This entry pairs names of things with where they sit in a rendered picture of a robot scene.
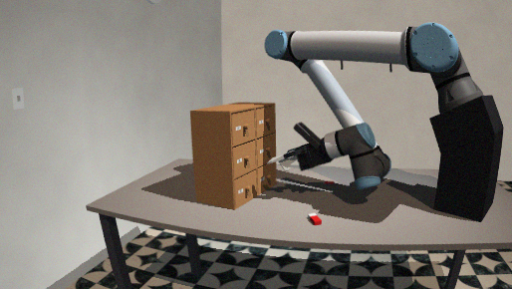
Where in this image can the brown wooden drawer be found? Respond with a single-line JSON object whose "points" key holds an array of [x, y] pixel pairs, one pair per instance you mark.
{"points": [[265, 121], [265, 176], [245, 187], [265, 148], [240, 131], [244, 157]]}

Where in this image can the brown wooden chest of drawers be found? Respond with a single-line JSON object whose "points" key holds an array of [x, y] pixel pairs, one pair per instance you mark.
{"points": [[211, 136]]}

